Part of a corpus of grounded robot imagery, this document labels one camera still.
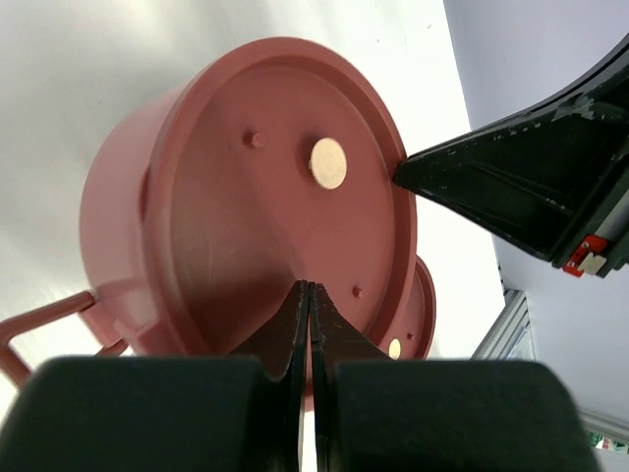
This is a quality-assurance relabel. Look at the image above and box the pink lunch container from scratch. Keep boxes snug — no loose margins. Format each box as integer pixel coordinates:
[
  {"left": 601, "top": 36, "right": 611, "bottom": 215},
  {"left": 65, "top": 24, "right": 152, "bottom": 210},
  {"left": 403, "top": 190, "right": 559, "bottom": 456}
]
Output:
[{"left": 0, "top": 37, "right": 419, "bottom": 409}]

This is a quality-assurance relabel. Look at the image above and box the dark red lid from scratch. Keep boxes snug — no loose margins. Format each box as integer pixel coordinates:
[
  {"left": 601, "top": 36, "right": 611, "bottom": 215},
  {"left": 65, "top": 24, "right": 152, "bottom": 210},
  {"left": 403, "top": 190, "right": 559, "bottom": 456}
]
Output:
[
  {"left": 143, "top": 37, "right": 417, "bottom": 354},
  {"left": 372, "top": 256, "right": 436, "bottom": 360}
]

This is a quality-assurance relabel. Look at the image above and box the right aluminium post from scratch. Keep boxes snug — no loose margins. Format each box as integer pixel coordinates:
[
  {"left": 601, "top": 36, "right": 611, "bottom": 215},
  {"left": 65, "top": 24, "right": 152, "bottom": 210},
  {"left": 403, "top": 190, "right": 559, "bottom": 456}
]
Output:
[{"left": 471, "top": 290, "right": 537, "bottom": 362}]

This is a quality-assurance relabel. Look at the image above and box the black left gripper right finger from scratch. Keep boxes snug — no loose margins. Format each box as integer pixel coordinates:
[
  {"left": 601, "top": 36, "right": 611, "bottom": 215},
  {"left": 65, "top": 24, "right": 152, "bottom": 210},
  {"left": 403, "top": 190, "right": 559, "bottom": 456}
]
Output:
[{"left": 309, "top": 283, "right": 599, "bottom": 471}]

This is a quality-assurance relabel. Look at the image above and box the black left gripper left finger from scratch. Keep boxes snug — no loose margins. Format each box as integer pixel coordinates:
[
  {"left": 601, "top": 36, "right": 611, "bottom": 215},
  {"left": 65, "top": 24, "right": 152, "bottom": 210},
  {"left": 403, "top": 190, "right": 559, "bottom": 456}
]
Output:
[{"left": 1, "top": 280, "right": 309, "bottom": 471}]

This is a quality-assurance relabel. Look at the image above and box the dark red lid back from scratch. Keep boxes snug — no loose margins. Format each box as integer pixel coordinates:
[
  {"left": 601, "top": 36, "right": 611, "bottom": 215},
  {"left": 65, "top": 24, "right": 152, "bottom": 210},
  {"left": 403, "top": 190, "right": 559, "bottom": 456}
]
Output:
[{"left": 143, "top": 37, "right": 417, "bottom": 354}]

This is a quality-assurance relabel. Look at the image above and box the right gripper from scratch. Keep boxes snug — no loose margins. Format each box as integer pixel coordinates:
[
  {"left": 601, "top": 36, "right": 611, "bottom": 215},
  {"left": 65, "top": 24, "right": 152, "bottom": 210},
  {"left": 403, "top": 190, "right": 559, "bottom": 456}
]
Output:
[{"left": 393, "top": 38, "right": 628, "bottom": 278}]

